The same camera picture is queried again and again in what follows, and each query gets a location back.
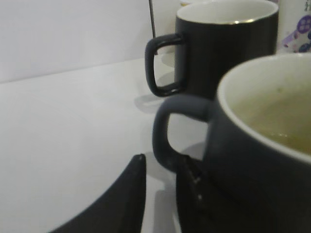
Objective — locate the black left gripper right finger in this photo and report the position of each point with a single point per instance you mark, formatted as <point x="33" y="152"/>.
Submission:
<point x="192" y="198"/>

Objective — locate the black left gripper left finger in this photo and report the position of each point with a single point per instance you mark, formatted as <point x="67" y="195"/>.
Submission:
<point x="120" y="209"/>

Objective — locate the dark grey round mug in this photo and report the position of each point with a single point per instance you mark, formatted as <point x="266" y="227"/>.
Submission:
<point x="257" y="157"/>

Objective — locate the black tapered mug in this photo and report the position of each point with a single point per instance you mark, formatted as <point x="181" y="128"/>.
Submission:
<point x="210" y="38"/>

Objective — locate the white milk drink bottle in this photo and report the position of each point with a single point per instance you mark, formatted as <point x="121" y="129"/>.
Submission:
<point x="294" y="27"/>

